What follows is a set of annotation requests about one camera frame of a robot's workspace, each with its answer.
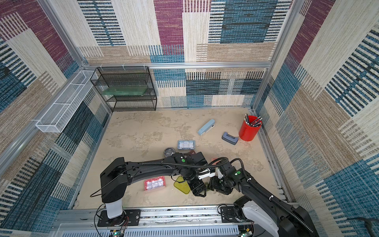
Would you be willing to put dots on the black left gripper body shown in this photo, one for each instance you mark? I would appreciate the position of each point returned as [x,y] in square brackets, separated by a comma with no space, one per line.
[196,185]

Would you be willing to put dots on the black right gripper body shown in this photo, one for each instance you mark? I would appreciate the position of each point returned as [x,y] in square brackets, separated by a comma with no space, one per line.
[217,183]

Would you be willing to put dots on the white pillbox with green lid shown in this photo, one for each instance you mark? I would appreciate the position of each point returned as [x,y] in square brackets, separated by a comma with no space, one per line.
[182,185]

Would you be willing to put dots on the blue six-compartment pillbox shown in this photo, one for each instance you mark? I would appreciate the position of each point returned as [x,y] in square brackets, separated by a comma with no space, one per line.
[186,145]

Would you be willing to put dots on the round dark blue pillbox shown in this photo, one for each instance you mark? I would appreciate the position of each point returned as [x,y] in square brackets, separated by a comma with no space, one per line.
[169,152]

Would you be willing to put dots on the orange pillbox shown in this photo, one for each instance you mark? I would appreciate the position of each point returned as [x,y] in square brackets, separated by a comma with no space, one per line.
[215,161]

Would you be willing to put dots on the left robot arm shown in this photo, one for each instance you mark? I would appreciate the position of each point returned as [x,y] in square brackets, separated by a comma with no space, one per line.
[120,174]

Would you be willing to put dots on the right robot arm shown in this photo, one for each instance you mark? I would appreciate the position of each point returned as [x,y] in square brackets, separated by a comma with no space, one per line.
[275,216]

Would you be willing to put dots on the pink pillbox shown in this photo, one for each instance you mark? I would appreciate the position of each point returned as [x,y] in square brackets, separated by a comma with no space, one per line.
[154,183]

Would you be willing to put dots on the red pen cup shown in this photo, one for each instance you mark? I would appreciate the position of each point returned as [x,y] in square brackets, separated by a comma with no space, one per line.
[250,127]

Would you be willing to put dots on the light blue stapler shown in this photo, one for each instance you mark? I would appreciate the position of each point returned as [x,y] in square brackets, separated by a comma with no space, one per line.
[205,128]

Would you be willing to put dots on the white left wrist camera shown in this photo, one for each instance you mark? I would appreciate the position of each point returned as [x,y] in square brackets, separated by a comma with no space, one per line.
[207,174]

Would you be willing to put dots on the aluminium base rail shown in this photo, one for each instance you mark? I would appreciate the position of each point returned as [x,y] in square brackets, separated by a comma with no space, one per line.
[221,220]

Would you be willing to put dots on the black wire mesh shelf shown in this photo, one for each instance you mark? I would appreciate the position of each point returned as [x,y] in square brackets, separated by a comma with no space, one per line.
[105,77]

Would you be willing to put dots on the white wire mesh basket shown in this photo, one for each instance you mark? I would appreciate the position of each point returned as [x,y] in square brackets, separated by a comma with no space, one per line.
[58,115]

